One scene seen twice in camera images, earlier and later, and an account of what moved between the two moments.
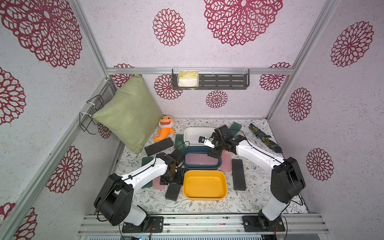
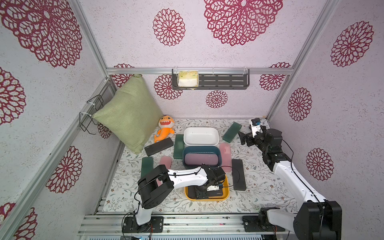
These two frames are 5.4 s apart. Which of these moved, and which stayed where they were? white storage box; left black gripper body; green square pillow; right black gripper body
Moved: right black gripper body; left black gripper body
Stayed: white storage box; green square pillow
